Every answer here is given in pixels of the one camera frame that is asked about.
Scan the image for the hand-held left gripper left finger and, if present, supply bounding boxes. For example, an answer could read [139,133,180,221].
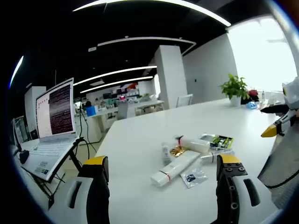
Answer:
[63,155,111,224]

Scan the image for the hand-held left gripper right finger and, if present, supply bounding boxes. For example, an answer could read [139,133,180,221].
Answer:
[216,153,276,224]

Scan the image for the small white skincare bottle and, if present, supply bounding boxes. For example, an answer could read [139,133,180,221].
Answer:
[199,151,235,164]
[160,141,173,164]

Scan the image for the clear skincare sample packet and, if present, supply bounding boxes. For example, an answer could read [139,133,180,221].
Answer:
[179,167,209,189]

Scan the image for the green black skincare sachet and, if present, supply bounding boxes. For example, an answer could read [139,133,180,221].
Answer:
[200,133,235,150]

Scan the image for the white skincare bottle red collar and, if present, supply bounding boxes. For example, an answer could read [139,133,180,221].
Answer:
[174,134,211,154]

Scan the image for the large white skincare tube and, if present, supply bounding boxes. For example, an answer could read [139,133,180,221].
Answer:
[150,150,202,188]

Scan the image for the gold skincare sachet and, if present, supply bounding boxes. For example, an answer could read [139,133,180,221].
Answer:
[169,146,187,158]

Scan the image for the black laptop stand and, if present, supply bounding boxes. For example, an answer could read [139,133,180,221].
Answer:
[21,137,86,210]

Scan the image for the grey mesh chair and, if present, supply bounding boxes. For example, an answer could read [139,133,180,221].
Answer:
[256,112,299,210]

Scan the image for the potted green plant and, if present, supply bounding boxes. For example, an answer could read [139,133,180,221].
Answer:
[219,74,250,108]

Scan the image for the black round object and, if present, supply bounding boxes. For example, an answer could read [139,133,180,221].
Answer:
[19,150,30,164]

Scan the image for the grey office chair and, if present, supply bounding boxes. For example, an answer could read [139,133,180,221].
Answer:
[116,101,129,119]

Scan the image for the white laptop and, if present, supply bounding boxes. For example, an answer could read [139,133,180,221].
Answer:
[22,77,78,183]

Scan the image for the white office chair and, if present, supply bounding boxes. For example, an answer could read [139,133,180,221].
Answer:
[176,94,194,108]

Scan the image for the straight ceiling light strip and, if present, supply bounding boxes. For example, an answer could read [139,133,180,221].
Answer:
[73,65,158,86]
[80,76,154,94]

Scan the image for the curved ceiling light strip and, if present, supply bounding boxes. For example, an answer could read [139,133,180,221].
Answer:
[97,36,197,55]

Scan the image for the black device cable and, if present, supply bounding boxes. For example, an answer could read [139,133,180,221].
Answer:
[265,172,299,189]

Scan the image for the black laptop cable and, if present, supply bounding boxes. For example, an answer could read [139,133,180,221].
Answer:
[78,102,97,155]

